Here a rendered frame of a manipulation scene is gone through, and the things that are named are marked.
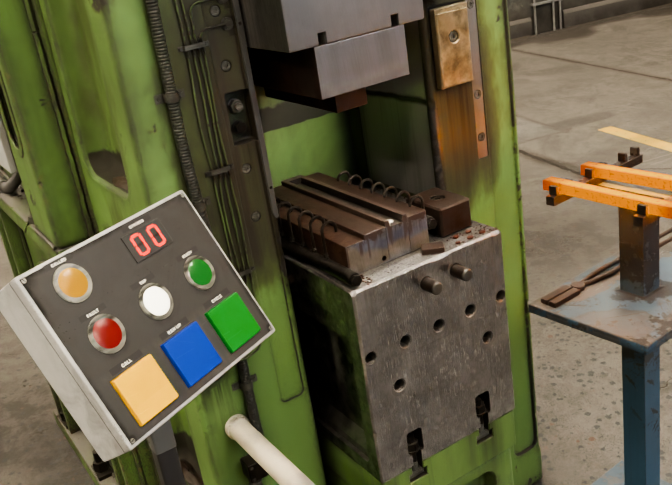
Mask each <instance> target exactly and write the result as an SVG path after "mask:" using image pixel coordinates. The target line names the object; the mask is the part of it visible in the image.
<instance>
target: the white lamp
mask: <svg viewBox="0 0 672 485"><path fill-rule="evenodd" d="M143 300H144V304H145V306H146V308H147V309H148V310H149V311H150V312H151V313H153V314H155V315H163V314H165V313H166V312H167V311H168V309H169V307H170V300H169V297H168V295H167V294H166V292H165V291H164V290H162V289H161V288H158V287H150V288H148V289H147V290H146V291H145V293H144V297H143Z"/></svg>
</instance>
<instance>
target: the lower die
mask: <svg viewBox="0 0 672 485"><path fill-rule="evenodd" d="M298 178H304V179H307V180H309V181H312V182H315V183H318V184H320V185H323V186H326V187H328V188H331V189H334V190H336V191H339V192H342V193H344V194H347V195H350V196H352V197H355V198H358V199H361V200H363V201H366V202H369V203H371V204H374V205H377V206H379V207H382V208H385V209H387V210H390V211H393V212H395V213H398V214H401V215H402V219H403V222H401V223H398V224H396V225H393V226H391V227H390V224H389V221H388V220H386V219H384V218H381V217H378V216H376V215H373V214H371V213H368V212H366V211H363V210H360V209H358V208H355V207H353V206H350V205H348V204H345V203H342V202H340V201H337V200H335V199H332V198H330V197H327V196H324V195H322V194H319V193H317V192H314V191H312V190H309V189H306V188H304V187H301V186H299V185H296V184H294V183H291V182H289V181H292V180H295V179H298ZM281 183H282V185H281V186H278V187H275V188H274V193H275V197H279V198H280V199H281V201H288V202H290V204H291V205H292V206H296V205H297V206H299V207H301V209H302V211H304V210H309V211H311V212H312V213H313V216H316V215H321V216H322V217H323V218H324V219H325V221H328V220H332V221H334V222H335V223H336V225H337V229H338V231H337V232H335V231H334V226H333V224H330V223H329V224H327V225H326V226H325V227H324V237H325V243H326V249H327V253H328V255H329V258H330V259H331V260H333V261H335V262H337V263H339V264H341V265H343V266H345V267H347V268H349V269H351V270H353V271H355V272H357V273H358V274H360V273H362V272H365V271H367V270H369V269H372V268H374V267H377V266H379V265H381V264H384V263H386V262H388V261H391V260H393V259H395V258H398V257H400V256H403V255H405V254H407V253H410V252H412V251H415V250H417V249H419V248H421V244H428V243H429V235H428V227H427V218H426V210H424V209H422V208H419V207H416V206H413V205H412V207H408V204H407V203H405V202H402V201H399V200H398V202H395V199H393V198H390V197H387V196H386V197H385V198H383V195H382V194H379V193H376V192H373V193H370V190H367V189H365V188H362V189H359V186H356V185H353V184H350V185H348V183H347V182H345V181H342V180H340V181H339V182H338V181H337V179H336V178H333V177H330V176H328V175H325V174H322V173H319V172H317V173H314V174H311V175H308V176H303V175H298V176H295V177H292V178H289V179H286V180H283V181H281ZM288 209H289V206H288V205H287V204H283V205H282V207H280V209H279V212H280V218H281V223H282V229H283V232H284V234H285V236H286V237H287V238H289V239H290V232H289V227H288V221H287V211H288ZM299 214H300V212H299V210H298V209H296V208H295V209H293V211H292V212H291V213H290V221H291V226H292V232H293V236H294V237H295V241H296V242H297V243H299V244H301V239H300V233H299V228H298V222H297V218H298V215H299ZM310 219H311V217H310V215H309V214H308V213H305V214H303V215H302V217H301V227H302V232H303V238H304V242H305V244H306V247H307V248H309V249H311V250H312V243H311V237H310V231H309V221H310ZM321 226H322V220H321V219H319V218H317V219H315V220H314V222H312V230H313V236H314V242H315V247H316V248H317V252H318V253H319V254H321V255H322V256H323V255H324V251H323V245H322V239H321V233H320V229H321ZM383 256H386V260H385V261H383V260H382V258H383Z"/></svg>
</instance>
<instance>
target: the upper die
mask: <svg viewBox="0 0 672 485"><path fill-rule="evenodd" d="M247 48H248V54H249V59H250V64H251V70H252V75H253V80H254V85H255V86H260V87H265V88H269V89H274V90H278V91H283V92H288V93H292V94H297V95H302V96H306V97H311V98H316V99H320V100H324V99H327V98H331V97H334V96H338V95H341V94H344V93H348V92H351V91H355V90H358V89H361V88H365V87H368V86H372V85H375V84H378V83H382V82H385V81H389V80H392V79H395V78H399V77H402V76H406V75H409V74H410V73H409V64H408V56H407V47H406V38H405V30H404V24H401V25H392V26H391V27H389V28H386V29H382V30H378V31H374V32H370V33H366V34H362V35H358V36H355V37H351V38H347V39H343V40H339V41H335V42H331V43H327V44H324V43H319V46H316V47H312V48H308V49H304V50H300V51H296V52H293V53H286V52H279V51H271V50H264V49H257V48H249V47H247Z"/></svg>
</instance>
